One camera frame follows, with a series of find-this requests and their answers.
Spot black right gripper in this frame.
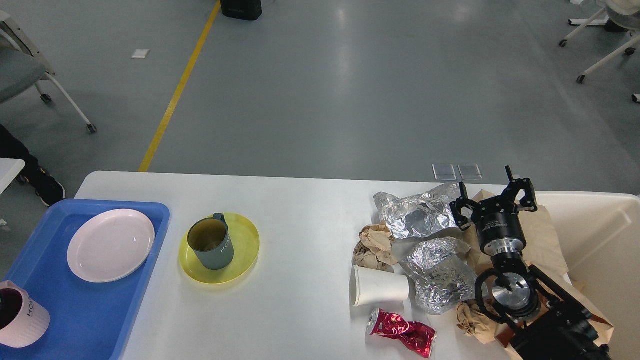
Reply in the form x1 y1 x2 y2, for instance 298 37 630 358
449 165 538 256

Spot yellow plastic plate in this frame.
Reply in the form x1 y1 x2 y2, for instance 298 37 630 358
178 212 260 285

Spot dark green mug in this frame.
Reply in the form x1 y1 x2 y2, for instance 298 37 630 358
187 213 234 271

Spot pink mug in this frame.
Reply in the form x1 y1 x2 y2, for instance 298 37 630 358
0 280 51 348

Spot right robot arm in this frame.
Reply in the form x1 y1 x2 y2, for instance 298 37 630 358
450 166 610 360

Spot right floor socket plate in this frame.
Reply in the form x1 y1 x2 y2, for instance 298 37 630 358
457 163 483 181

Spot floor socket plate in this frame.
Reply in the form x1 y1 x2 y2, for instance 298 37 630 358
457 163 483 181
432 162 457 182

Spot brown paper bag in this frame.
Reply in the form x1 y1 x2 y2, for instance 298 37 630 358
466 193 608 360

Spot upper crumpled aluminium foil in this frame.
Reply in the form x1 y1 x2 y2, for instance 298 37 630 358
373 182 460 240

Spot crumpled aluminium foil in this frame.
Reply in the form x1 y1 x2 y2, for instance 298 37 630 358
398 236 478 316
373 182 460 240

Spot left floor socket plate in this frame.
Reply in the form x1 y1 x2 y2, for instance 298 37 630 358
432 162 457 182

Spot lower crumpled aluminium foil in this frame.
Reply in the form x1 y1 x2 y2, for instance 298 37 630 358
398 236 478 316

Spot beige plastic bin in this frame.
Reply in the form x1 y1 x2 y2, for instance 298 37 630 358
535 191 640 360

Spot small crumpled brown paper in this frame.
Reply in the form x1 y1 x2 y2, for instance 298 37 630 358
455 301 498 345

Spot crumpled brown paper ball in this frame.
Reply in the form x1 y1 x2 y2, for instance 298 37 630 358
353 222 399 271

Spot crushed red can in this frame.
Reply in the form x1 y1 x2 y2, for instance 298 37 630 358
366 308 437 359

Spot white paper cup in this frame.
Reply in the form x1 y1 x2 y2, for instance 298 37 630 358
349 265 410 306

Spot white chair base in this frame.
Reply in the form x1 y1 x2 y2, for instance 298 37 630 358
558 0 640 104

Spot black box on floor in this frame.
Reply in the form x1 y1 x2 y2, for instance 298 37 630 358
219 0 263 21

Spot pink plate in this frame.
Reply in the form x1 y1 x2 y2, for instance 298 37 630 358
66 208 156 283

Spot blue plastic tray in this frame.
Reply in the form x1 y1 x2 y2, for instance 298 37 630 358
0 199 170 360

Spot person in dark clothes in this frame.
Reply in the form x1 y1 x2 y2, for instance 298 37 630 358
0 125 66 207

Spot white side table corner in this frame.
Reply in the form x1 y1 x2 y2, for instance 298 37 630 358
0 157 25 194

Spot grey office chair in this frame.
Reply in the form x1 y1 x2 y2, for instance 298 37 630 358
0 10 98 134

